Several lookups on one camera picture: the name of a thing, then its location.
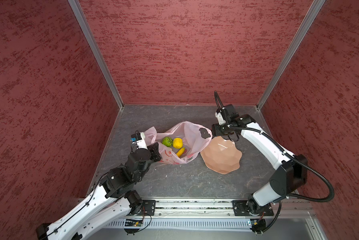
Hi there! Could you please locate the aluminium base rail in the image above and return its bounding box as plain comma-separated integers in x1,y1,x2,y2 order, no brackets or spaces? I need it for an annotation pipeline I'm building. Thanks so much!
144,198,317,219

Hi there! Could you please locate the left aluminium corner post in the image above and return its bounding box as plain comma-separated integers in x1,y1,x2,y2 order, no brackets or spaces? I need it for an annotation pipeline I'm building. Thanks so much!
68,0,124,111

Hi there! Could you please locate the aluminium corner post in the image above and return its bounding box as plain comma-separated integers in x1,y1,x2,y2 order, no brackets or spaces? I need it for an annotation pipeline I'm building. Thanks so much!
68,0,124,111
257,0,326,111

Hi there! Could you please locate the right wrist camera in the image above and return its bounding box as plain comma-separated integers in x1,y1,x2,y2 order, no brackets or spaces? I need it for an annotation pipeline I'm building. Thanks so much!
215,110,226,125

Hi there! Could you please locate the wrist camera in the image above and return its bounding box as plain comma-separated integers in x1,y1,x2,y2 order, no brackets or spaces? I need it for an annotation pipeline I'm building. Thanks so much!
130,131,147,149
215,110,226,125

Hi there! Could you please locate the right aluminium corner post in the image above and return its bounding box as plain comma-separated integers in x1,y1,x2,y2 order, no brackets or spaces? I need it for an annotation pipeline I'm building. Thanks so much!
257,0,326,111

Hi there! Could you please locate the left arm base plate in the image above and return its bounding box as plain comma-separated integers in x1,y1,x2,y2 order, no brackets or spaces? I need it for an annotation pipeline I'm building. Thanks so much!
137,200,156,216

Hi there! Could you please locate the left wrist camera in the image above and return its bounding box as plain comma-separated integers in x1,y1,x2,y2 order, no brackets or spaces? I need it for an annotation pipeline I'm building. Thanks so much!
130,131,147,149

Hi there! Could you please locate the pink plastic bag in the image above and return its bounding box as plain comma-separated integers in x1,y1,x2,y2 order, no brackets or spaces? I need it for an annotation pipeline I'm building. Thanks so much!
144,121,212,165

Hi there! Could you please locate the green fake fruit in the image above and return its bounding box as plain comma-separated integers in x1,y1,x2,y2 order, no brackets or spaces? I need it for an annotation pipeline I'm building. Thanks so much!
161,137,173,147

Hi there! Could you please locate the yellow fake banana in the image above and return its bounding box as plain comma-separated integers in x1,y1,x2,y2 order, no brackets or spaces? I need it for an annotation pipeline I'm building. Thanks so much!
176,147,186,158

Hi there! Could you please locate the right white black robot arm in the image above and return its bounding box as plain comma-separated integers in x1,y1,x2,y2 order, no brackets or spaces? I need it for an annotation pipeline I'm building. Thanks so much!
201,105,307,216

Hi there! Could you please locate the pink scalloped bowl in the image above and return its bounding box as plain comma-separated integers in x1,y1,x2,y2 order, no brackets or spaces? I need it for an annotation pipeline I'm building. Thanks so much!
201,137,242,175

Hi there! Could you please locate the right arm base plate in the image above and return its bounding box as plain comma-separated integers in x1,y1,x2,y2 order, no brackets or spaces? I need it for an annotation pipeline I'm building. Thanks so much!
232,200,274,217

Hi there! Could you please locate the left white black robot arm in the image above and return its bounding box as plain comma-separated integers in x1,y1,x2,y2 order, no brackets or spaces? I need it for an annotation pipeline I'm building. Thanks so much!
36,143,161,240

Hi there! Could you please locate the yellow fake lemon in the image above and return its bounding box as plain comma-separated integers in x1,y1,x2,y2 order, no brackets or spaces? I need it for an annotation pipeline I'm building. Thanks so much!
172,138,183,149

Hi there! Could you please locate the right black corrugated cable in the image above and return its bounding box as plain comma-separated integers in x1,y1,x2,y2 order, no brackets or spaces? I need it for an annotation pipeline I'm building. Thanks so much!
214,90,335,233

